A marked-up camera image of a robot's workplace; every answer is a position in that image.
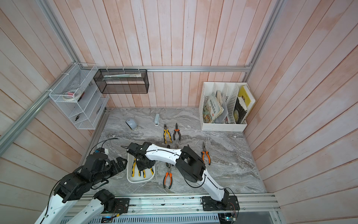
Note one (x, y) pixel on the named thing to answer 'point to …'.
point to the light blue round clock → (132, 124)
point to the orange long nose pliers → (168, 171)
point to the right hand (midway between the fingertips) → (144, 167)
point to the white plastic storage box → (134, 175)
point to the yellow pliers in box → (133, 173)
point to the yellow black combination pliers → (166, 129)
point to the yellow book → (249, 99)
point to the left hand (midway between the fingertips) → (121, 167)
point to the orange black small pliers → (176, 129)
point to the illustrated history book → (212, 109)
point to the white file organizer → (225, 106)
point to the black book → (240, 110)
